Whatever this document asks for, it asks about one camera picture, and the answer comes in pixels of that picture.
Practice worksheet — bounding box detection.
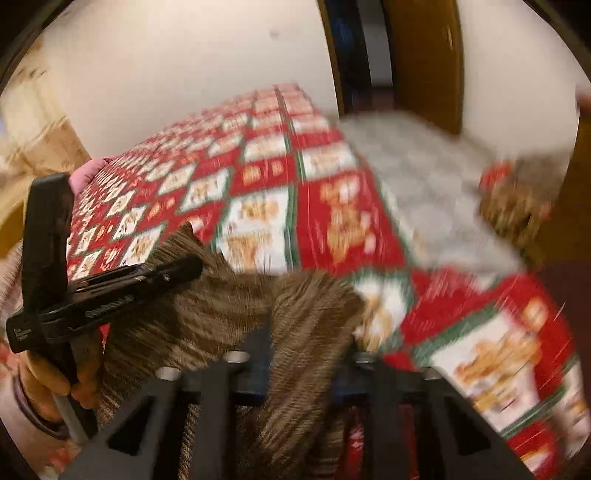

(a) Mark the pink pillow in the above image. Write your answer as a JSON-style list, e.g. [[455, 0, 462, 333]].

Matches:
[[68, 158, 106, 193]]

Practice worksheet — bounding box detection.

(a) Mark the brown striped garment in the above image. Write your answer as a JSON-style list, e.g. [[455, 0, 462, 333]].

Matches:
[[95, 225, 365, 480]]

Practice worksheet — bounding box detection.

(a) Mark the red printed bedsheet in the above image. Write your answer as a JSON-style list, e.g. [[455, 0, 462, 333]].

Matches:
[[65, 83, 585, 480]]

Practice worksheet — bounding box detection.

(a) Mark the brown patterned cloth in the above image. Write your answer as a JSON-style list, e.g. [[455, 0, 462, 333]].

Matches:
[[478, 156, 552, 264]]

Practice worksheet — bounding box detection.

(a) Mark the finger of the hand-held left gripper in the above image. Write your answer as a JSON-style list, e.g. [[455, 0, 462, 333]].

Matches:
[[134, 254, 204, 308]]

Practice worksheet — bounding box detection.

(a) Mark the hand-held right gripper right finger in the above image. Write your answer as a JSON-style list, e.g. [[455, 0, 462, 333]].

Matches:
[[332, 351, 525, 480]]

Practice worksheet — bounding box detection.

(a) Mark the wooden door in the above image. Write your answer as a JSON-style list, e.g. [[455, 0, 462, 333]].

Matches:
[[382, 0, 464, 136]]

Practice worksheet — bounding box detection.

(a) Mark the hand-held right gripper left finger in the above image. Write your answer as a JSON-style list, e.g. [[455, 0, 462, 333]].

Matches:
[[69, 323, 274, 480]]

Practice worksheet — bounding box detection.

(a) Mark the person's left hand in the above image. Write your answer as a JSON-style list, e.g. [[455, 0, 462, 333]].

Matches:
[[18, 330, 103, 422]]

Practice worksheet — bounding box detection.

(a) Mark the beige curtain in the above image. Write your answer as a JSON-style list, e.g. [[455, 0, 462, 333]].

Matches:
[[0, 44, 90, 195]]

